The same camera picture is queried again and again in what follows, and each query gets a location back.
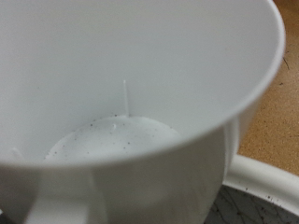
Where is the white two-tier turntable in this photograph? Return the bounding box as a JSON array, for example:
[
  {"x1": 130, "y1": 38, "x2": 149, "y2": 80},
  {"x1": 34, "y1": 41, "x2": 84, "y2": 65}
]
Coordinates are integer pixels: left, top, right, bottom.
[{"x1": 203, "y1": 153, "x2": 299, "y2": 224}]

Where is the white plastic mug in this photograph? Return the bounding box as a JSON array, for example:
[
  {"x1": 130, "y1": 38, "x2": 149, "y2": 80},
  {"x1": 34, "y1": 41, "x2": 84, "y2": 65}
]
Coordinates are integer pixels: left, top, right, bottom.
[{"x1": 0, "y1": 0, "x2": 287, "y2": 224}]

